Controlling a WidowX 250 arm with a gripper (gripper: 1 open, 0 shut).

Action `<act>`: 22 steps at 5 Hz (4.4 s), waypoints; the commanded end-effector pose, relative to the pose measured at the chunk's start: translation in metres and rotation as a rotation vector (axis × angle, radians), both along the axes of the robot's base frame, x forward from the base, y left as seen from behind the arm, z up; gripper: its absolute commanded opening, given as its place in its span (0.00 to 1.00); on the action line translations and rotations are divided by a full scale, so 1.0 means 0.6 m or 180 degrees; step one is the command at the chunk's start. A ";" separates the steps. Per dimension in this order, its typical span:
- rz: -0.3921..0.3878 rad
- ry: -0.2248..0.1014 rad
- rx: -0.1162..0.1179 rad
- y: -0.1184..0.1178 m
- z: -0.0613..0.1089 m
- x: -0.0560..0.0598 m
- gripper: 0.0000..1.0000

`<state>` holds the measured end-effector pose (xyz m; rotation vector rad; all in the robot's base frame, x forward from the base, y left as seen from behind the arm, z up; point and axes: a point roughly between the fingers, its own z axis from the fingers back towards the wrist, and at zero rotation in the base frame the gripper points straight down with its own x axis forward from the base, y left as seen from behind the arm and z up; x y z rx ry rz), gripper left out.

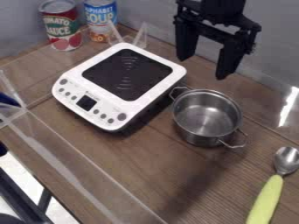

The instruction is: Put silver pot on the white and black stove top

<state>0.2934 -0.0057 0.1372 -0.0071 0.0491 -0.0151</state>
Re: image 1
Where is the alphabet soup can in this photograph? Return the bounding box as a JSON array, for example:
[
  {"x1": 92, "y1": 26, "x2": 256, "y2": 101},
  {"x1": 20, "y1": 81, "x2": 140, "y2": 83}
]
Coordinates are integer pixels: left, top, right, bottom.
[{"x1": 84, "y1": 0, "x2": 117, "y2": 43}]

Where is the clear acrylic barrier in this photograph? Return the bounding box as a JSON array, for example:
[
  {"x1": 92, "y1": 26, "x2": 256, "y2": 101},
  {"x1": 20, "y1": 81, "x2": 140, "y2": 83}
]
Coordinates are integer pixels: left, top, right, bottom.
[{"x1": 0, "y1": 70, "x2": 167, "y2": 224}]

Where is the clear acrylic corner bracket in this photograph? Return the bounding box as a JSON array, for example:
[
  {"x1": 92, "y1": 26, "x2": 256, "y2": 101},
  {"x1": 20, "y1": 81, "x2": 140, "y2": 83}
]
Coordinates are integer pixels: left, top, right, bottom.
[{"x1": 107, "y1": 22, "x2": 148, "y2": 49}]

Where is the white and black stove top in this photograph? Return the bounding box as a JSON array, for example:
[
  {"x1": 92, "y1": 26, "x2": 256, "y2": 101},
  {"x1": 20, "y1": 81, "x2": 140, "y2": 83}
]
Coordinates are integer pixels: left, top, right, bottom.
[{"x1": 51, "y1": 43, "x2": 187, "y2": 132}]

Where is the silver pot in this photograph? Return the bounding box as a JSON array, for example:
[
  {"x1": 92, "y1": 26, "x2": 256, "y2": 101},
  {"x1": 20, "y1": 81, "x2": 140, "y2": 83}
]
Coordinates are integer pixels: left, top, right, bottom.
[{"x1": 169, "y1": 86, "x2": 248, "y2": 150}]

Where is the tomato sauce can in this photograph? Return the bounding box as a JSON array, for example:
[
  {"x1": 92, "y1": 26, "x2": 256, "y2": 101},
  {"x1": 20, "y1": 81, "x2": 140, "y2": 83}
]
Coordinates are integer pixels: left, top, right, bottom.
[{"x1": 39, "y1": 0, "x2": 83, "y2": 52}]

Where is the spoon with yellow-green handle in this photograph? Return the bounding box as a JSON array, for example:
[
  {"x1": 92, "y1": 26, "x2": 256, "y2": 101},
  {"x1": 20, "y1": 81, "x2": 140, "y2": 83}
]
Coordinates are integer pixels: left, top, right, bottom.
[{"x1": 246, "y1": 146, "x2": 299, "y2": 224}]

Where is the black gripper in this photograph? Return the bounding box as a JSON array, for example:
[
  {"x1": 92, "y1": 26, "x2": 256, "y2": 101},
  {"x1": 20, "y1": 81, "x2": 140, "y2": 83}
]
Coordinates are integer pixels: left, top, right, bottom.
[{"x1": 173, "y1": 0, "x2": 262, "y2": 80}]

